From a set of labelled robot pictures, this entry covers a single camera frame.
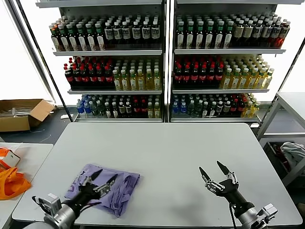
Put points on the orange cloth bag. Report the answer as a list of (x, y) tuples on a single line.
[(12, 186)]

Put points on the red item in crate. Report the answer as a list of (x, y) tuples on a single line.
[(278, 149)]

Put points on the clear plastic packaging bundle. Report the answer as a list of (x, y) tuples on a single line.
[(21, 112)]

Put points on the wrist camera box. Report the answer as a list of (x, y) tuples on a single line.
[(269, 210), (53, 202)]

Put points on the dark storage crate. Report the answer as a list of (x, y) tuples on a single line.
[(270, 152)]

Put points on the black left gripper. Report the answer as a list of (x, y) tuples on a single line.
[(82, 198)]

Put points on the blue water bottle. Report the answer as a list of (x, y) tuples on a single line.
[(80, 109), (87, 109), (175, 108), (183, 108)]

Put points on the grey window frame post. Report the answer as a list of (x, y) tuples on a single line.
[(33, 59)]

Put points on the white-capped dark drink bottle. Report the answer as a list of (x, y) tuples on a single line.
[(219, 108), (212, 109), (108, 33), (125, 33), (275, 32), (146, 32), (114, 110), (226, 108), (121, 109), (266, 32), (107, 110), (136, 33), (128, 109), (257, 32), (205, 110), (117, 33), (155, 32)]

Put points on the crumpled grey white garment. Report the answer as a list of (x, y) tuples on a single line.
[(291, 152)]

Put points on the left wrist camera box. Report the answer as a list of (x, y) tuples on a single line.
[(53, 202)]

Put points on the small white floor object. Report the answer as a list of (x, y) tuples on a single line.
[(64, 116)]

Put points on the white-capped red drink bottle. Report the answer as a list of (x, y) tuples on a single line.
[(283, 32)]

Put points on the red-capped cola bottle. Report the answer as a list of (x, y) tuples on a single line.
[(211, 77), (203, 77), (186, 77), (219, 77), (108, 77), (76, 77), (234, 107), (100, 77), (84, 77), (143, 109), (194, 77), (240, 107), (136, 109), (178, 77), (69, 77), (92, 77)]

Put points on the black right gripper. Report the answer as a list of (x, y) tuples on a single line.
[(232, 193)]

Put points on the open cardboard box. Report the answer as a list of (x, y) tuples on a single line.
[(14, 124)]

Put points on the small white orange box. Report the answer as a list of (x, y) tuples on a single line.
[(10, 159)]

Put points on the green water bottle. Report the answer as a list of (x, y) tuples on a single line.
[(198, 108), (101, 110), (190, 108), (94, 110)]

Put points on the purple t-shirt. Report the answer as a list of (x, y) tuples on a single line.
[(126, 190)]

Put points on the yellow juice bottle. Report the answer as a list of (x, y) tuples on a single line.
[(235, 81), (157, 82), (243, 81), (149, 82), (255, 108), (150, 111), (156, 111), (227, 81), (124, 82), (268, 81), (116, 82), (140, 82), (260, 81), (248, 109), (251, 81), (132, 82)]

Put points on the beige-label dark drink bottle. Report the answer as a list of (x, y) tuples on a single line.
[(247, 32), (238, 32)]

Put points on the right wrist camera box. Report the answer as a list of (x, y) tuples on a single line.
[(269, 210)]

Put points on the light grey side table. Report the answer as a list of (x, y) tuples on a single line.
[(293, 100)]

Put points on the grey metal shelf unit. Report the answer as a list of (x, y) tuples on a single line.
[(107, 52), (228, 51)]

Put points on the black slanted frame pole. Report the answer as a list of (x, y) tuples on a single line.
[(43, 59), (287, 71)]

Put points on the white side table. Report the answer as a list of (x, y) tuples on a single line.
[(33, 155)]

